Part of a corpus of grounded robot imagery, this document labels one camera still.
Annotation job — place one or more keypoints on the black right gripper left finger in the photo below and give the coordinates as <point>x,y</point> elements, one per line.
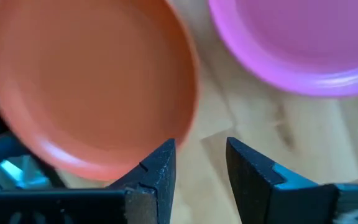
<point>158,177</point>

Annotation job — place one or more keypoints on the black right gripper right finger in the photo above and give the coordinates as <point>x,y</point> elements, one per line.
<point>256,193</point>

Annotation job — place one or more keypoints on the purple plate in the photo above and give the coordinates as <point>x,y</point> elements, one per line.
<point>306,37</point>

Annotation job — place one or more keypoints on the orange plate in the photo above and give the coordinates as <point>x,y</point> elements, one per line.
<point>95,87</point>

